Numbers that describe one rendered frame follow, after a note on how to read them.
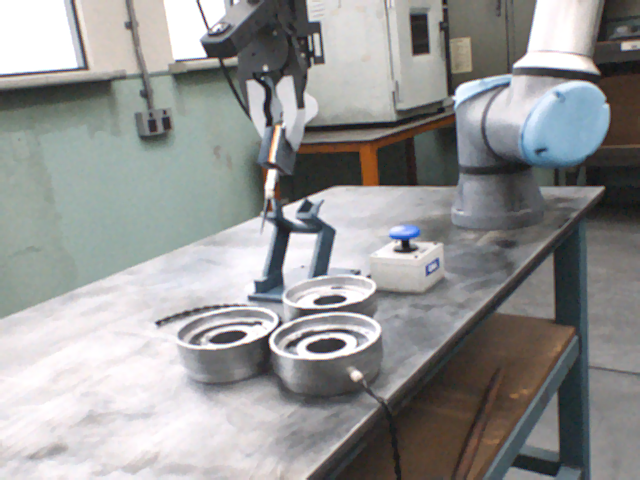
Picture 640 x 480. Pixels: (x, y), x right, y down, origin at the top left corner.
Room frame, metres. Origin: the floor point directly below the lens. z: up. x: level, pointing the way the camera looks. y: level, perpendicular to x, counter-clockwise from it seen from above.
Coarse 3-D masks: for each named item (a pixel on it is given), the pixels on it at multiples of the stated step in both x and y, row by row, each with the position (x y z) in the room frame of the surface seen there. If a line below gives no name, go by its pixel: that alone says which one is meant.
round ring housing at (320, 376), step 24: (288, 336) 0.62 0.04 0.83; (312, 336) 0.61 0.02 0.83; (336, 336) 0.61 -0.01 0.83; (288, 360) 0.55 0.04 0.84; (312, 360) 0.54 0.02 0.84; (336, 360) 0.54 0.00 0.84; (360, 360) 0.55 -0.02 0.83; (288, 384) 0.56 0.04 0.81; (312, 384) 0.54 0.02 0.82; (336, 384) 0.54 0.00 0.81
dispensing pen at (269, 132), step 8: (280, 112) 0.87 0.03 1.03; (272, 128) 0.84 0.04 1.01; (264, 136) 0.84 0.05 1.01; (272, 136) 0.83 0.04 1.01; (264, 144) 0.84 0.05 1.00; (264, 152) 0.83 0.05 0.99; (264, 160) 0.82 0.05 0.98; (272, 168) 0.83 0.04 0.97; (272, 176) 0.82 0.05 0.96; (272, 184) 0.82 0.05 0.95; (272, 192) 0.82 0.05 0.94; (264, 208) 0.81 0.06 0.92; (264, 216) 0.80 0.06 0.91
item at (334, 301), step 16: (288, 288) 0.73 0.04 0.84; (304, 288) 0.75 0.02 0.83; (320, 288) 0.76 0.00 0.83; (336, 288) 0.76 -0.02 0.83; (352, 288) 0.74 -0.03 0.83; (368, 288) 0.73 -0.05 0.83; (288, 304) 0.69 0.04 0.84; (320, 304) 0.73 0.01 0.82; (336, 304) 0.73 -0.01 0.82; (352, 304) 0.67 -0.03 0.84; (368, 304) 0.68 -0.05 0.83; (288, 320) 0.69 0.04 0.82
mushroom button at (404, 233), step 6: (396, 228) 0.82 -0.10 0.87; (402, 228) 0.82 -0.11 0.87; (408, 228) 0.81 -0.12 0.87; (414, 228) 0.81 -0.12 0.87; (390, 234) 0.82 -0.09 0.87; (396, 234) 0.81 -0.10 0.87; (402, 234) 0.80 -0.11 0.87; (408, 234) 0.80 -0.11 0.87; (414, 234) 0.81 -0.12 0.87; (402, 240) 0.81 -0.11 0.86; (408, 240) 0.82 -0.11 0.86; (402, 246) 0.82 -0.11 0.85; (408, 246) 0.82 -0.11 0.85
